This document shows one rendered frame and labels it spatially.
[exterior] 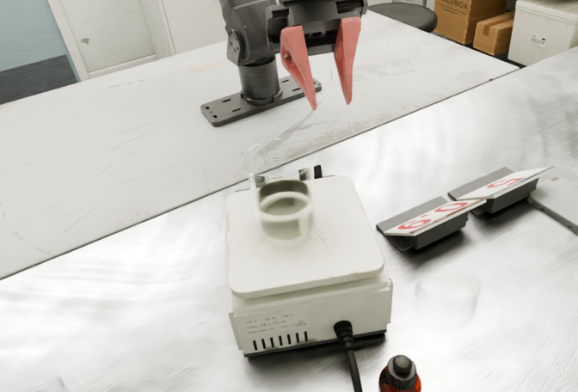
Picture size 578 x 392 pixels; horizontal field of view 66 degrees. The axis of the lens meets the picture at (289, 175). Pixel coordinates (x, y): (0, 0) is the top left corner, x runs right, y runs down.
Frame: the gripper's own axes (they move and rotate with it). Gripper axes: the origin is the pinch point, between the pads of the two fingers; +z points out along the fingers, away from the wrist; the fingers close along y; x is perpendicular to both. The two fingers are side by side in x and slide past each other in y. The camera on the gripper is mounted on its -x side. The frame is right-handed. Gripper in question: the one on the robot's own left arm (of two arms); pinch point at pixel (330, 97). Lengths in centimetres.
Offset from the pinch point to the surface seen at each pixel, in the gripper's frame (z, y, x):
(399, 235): 14.5, 4.4, 2.6
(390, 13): -77, 52, 114
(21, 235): 6.3, -37.7, 12.2
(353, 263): 16.5, -2.4, -7.5
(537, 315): 23.6, 13.4, -1.9
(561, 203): 14.1, 22.8, 4.6
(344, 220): 12.9, -1.9, -4.5
